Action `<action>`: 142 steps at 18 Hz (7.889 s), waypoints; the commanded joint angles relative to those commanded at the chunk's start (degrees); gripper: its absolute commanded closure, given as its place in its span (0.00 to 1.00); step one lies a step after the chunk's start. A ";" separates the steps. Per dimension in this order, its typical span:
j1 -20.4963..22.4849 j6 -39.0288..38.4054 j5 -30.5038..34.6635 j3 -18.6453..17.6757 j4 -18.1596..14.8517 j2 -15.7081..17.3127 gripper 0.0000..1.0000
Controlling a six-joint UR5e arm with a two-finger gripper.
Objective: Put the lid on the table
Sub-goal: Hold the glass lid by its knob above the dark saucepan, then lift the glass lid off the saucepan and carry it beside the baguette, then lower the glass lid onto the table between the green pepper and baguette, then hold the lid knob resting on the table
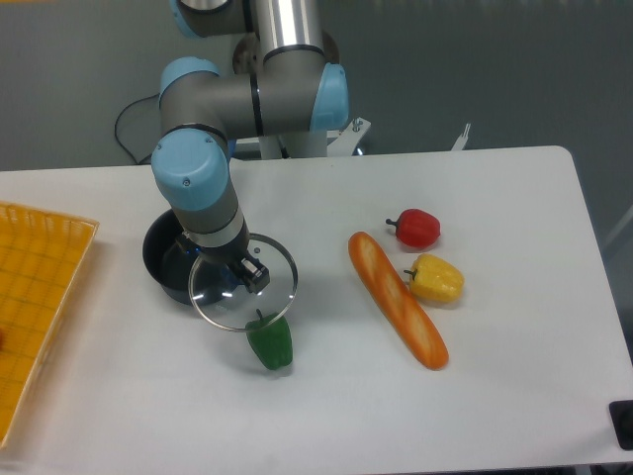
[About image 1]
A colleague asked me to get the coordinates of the black cable on floor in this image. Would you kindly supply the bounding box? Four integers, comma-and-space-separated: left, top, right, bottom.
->
114, 93, 162, 165

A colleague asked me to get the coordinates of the yellow woven basket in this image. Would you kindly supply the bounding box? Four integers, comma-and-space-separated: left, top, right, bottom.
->
1, 202, 99, 446

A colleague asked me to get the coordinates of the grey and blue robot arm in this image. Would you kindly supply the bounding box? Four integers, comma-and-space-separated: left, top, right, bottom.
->
151, 1, 349, 293

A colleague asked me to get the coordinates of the black object at table edge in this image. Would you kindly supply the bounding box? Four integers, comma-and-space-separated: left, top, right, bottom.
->
608, 400, 633, 451

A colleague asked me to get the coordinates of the dark pot with blue handle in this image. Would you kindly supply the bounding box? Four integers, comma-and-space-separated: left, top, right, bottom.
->
142, 208, 233, 306

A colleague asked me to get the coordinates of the white bracket behind table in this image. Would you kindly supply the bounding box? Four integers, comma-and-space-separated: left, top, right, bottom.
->
451, 123, 472, 151

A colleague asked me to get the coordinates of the green bell pepper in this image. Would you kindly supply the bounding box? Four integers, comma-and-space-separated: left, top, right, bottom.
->
245, 309, 294, 370

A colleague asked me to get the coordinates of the baguette bread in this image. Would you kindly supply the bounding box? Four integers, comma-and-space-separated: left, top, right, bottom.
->
348, 232, 449, 370

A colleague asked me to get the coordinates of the red bell pepper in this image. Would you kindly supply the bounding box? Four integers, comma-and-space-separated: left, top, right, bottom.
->
385, 209, 441, 249

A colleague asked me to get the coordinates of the glass pot lid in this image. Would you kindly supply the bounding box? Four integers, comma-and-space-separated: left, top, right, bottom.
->
188, 234, 299, 333

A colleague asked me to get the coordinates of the yellow bell pepper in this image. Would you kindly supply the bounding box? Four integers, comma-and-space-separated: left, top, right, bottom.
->
404, 253, 465, 303

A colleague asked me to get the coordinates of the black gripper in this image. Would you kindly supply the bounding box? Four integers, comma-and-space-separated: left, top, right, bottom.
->
176, 232, 270, 294

